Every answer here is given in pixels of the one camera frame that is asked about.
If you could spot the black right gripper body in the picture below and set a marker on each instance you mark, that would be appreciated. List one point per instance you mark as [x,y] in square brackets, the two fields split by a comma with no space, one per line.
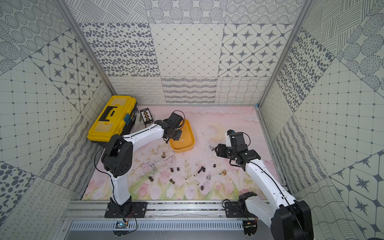
[227,152]

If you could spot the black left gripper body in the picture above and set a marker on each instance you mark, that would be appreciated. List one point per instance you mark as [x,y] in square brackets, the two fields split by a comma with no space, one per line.
[173,132]

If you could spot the aluminium rail base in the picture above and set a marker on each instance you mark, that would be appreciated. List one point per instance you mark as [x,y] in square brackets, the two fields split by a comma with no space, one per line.
[99,217]

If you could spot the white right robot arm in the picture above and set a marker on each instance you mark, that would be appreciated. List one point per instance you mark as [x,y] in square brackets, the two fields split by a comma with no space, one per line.
[288,218]

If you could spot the black chess picture card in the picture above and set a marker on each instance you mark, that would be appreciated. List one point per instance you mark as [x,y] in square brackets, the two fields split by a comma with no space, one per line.
[146,116]

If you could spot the yellow black toolbox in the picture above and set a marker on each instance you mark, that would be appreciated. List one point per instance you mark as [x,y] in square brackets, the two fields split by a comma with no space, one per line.
[117,118]

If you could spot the yellow plastic storage tray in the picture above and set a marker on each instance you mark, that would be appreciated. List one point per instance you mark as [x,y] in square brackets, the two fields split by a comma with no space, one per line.
[186,141]

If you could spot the clear plastic bag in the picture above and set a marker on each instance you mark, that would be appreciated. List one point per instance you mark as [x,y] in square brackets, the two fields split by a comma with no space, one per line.
[139,124]

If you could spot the black knight chess piece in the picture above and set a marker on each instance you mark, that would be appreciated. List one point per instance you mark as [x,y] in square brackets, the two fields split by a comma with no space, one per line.
[202,169]

